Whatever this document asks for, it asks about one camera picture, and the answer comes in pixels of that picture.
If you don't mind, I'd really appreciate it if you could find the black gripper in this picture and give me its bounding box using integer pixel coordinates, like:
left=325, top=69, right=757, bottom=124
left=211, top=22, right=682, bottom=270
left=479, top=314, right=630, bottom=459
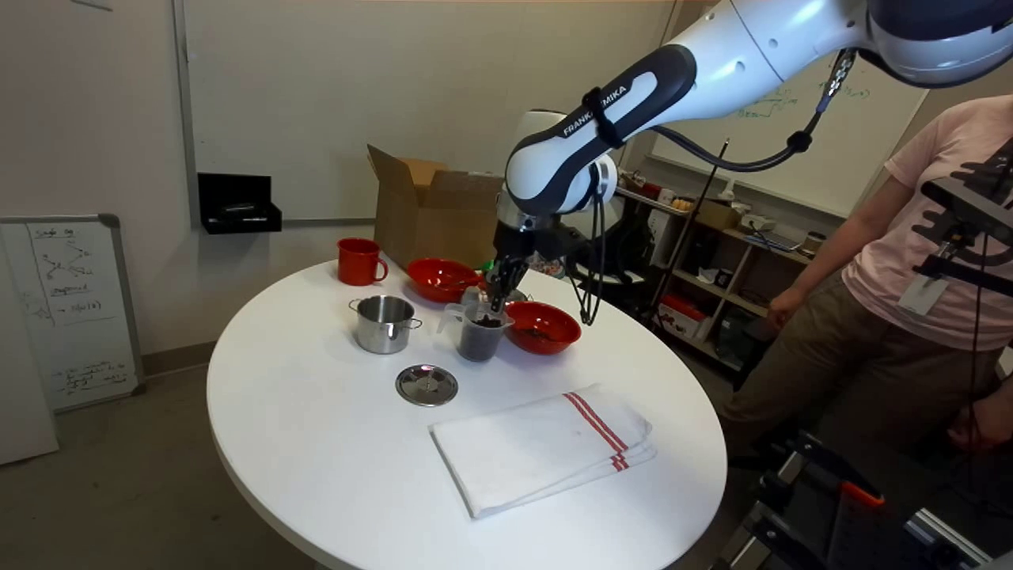
left=485, top=218, right=544, bottom=310

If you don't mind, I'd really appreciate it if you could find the orange toy carrot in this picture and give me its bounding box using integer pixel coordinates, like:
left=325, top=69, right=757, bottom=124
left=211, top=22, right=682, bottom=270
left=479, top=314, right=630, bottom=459
left=475, top=256, right=504, bottom=299

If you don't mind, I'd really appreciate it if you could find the red bowl with coffee beans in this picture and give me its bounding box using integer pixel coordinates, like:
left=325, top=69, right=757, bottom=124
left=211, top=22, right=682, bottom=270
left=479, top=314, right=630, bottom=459
left=504, top=302, right=585, bottom=357

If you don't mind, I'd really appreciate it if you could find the empty red bowl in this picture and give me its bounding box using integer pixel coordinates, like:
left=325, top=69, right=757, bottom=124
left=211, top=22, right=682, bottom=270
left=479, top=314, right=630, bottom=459
left=405, top=256, right=485, bottom=307

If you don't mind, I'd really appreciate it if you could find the open cardboard box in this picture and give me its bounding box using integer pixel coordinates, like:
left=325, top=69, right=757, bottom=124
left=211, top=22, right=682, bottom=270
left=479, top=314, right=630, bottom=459
left=363, top=143, right=520, bottom=271

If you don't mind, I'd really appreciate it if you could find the black chair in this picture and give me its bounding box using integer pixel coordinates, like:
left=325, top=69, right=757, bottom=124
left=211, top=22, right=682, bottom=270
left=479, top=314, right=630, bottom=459
left=550, top=184, right=660, bottom=310

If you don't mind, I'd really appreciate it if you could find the small steel dish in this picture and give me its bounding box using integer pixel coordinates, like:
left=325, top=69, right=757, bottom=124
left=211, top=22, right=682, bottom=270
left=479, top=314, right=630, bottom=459
left=391, top=361, right=461, bottom=410

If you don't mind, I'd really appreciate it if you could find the small steel pot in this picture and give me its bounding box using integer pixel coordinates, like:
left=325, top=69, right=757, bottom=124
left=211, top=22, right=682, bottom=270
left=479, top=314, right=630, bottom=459
left=347, top=292, right=424, bottom=357

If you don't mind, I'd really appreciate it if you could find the red mug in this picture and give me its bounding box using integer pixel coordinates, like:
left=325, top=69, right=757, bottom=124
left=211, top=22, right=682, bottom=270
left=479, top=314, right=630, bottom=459
left=334, top=234, right=391, bottom=287

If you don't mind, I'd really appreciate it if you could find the white towel with red stripes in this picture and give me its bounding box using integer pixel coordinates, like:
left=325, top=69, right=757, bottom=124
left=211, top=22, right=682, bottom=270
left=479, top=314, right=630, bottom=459
left=427, top=384, right=658, bottom=522

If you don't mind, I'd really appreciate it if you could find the thin black pole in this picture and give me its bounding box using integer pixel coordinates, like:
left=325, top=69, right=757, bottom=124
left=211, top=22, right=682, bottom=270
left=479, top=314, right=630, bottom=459
left=642, top=140, right=735, bottom=319

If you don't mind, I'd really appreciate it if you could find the low storage shelf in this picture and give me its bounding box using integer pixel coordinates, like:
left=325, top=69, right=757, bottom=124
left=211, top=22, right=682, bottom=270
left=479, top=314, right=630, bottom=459
left=611, top=170, right=819, bottom=384

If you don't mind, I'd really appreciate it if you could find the black open case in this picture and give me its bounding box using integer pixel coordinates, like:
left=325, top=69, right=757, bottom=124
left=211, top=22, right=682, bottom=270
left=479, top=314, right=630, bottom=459
left=193, top=170, right=286, bottom=238

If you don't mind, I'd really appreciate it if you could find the person in pink shirt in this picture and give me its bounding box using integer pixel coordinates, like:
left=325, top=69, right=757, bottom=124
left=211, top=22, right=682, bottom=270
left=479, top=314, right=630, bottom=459
left=732, top=92, right=1013, bottom=457

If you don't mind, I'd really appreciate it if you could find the framed whiteboard with drawings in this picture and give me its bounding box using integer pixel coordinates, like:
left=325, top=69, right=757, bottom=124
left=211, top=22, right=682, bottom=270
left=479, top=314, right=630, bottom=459
left=0, top=211, right=147, bottom=414

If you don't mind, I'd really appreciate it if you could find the white id badge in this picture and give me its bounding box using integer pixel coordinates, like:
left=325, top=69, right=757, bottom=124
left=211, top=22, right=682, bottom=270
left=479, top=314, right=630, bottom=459
left=901, top=271, right=959, bottom=319

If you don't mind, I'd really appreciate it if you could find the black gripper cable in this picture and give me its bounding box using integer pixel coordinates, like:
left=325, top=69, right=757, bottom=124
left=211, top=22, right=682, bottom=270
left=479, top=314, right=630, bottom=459
left=552, top=154, right=616, bottom=330

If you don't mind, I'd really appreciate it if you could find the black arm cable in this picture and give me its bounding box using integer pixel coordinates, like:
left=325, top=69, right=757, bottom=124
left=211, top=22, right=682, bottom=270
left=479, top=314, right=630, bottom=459
left=658, top=44, right=862, bottom=176

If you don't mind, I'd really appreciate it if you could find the large wall whiteboard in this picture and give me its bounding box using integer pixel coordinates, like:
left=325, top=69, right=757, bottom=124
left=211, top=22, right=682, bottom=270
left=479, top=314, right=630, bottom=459
left=645, top=56, right=931, bottom=218

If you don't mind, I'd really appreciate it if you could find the grey vertical wall rail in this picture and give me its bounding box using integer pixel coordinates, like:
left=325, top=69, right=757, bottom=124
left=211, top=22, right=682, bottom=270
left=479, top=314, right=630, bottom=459
left=167, top=0, right=203, bottom=232

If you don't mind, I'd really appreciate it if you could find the black metal cart frame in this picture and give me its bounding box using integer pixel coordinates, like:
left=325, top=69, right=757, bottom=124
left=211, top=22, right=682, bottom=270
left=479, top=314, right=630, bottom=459
left=723, top=430, right=1013, bottom=570

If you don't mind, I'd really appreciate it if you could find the black camera rig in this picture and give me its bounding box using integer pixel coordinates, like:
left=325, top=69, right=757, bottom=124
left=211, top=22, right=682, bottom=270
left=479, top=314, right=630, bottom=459
left=912, top=140, right=1013, bottom=307

